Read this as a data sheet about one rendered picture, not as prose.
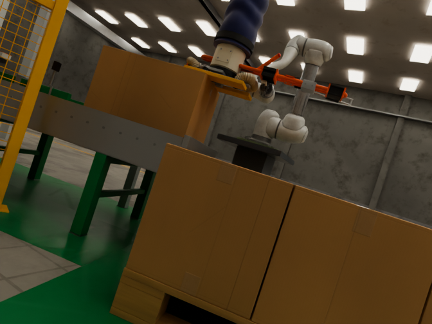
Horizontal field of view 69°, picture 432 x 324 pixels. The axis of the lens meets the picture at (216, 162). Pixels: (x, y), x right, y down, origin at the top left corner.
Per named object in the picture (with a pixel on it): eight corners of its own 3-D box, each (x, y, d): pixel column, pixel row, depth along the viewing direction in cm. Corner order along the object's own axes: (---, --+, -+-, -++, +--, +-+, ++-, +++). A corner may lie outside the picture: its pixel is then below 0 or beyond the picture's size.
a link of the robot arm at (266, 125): (254, 135, 255) (263, 109, 254) (276, 142, 249) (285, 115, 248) (249, 132, 240) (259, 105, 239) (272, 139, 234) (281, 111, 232)
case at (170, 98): (80, 114, 169) (103, 44, 169) (116, 127, 208) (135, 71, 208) (180, 148, 157) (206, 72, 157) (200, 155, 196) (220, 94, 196)
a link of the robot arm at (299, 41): (284, 42, 224) (303, 46, 219) (293, 29, 232) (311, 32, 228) (283, 58, 234) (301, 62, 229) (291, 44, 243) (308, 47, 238)
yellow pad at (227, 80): (182, 67, 165) (186, 58, 165) (189, 74, 174) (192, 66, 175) (242, 84, 156) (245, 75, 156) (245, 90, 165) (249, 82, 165)
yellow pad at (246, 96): (194, 80, 183) (197, 72, 183) (199, 85, 193) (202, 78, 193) (248, 96, 174) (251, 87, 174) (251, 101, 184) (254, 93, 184)
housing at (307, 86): (300, 87, 159) (303, 78, 159) (300, 90, 166) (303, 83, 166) (314, 90, 157) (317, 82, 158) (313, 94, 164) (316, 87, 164)
